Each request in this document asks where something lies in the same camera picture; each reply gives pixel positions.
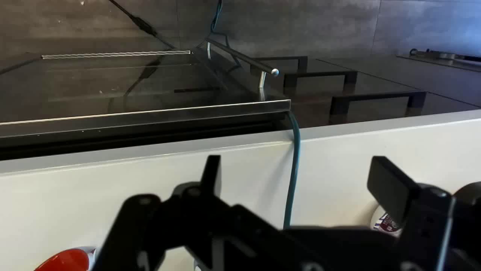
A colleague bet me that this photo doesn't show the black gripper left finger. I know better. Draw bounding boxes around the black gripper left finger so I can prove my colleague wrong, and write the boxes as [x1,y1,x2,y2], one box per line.
[200,154,222,199]

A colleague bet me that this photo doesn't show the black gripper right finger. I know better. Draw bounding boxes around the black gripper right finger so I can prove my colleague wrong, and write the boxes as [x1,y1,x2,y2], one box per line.
[365,155,454,238]

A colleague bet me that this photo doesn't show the red bowl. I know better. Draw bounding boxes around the red bowl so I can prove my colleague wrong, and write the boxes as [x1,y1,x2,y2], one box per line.
[33,245,97,271]

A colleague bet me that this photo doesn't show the dark glass appliance door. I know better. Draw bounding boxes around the dark glass appliance door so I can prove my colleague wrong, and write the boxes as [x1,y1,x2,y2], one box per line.
[0,48,293,163]

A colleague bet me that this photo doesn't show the teal cable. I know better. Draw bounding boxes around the teal cable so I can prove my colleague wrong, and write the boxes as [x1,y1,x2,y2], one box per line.
[204,0,302,230]

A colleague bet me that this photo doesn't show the black metal frame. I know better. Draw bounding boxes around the black metal frame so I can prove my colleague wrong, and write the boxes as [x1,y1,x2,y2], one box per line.
[281,69,361,96]
[257,54,311,75]
[327,90,428,125]

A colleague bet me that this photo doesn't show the silver metal handle bar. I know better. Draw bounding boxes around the silver metal handle bar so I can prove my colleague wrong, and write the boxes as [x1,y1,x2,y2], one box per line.
[203,38,282,101]

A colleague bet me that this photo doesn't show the thin black cable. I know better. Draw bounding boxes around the thin black cable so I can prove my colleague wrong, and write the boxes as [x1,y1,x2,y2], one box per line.
[108,0,177,50]

